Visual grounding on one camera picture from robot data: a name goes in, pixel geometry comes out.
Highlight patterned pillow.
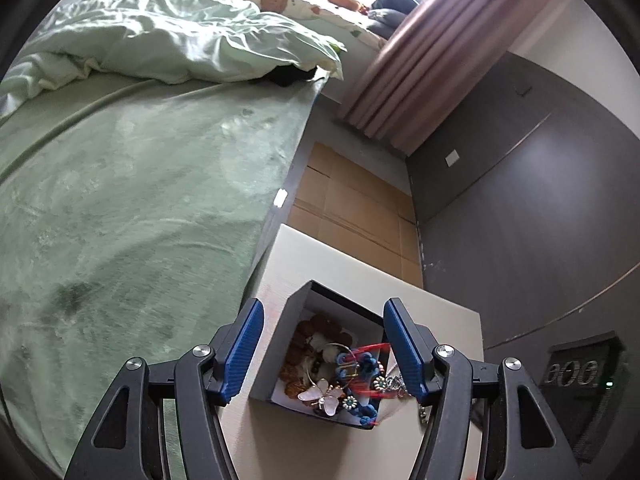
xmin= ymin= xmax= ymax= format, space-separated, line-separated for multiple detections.
xmin=247 ymin=0 xmax=387 ymax=50

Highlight white wall switch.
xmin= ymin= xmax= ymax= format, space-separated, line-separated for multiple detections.
xmin=445 ymin=150 xmax=460 ymax=167

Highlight brown rudraksha bead bracelet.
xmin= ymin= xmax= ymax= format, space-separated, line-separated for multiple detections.
xmin=278 ymin=313 xmax=354 ymax=399

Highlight blue flower knot ornament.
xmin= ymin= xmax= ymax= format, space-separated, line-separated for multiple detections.
xmin=335 ymin=346 xmax=383 ymax=429

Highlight pink curtain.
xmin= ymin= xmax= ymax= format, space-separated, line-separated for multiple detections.
xmin=338 ymin=0 xmax=550 ymax=155

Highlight light green duvet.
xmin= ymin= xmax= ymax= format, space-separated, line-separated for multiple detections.
xmin=1 ymin=0 xmax=345 ymax=119

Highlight white butterfly brooch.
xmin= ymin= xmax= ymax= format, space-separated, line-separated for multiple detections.
xmin=297 ymin=378 xmax=344 ymax=417

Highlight flattened cardboard sheets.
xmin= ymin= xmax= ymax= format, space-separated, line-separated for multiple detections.
xmin=288 ymin=143 xmax=423 ymax=287

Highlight black garment on bed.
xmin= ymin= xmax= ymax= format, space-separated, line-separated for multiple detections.
xmin=250 ymin=65 xmax=317 ymax=87

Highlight black jewelry box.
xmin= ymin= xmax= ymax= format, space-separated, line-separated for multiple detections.
xmin=250 ymin=281 xmax=397 ymax=430

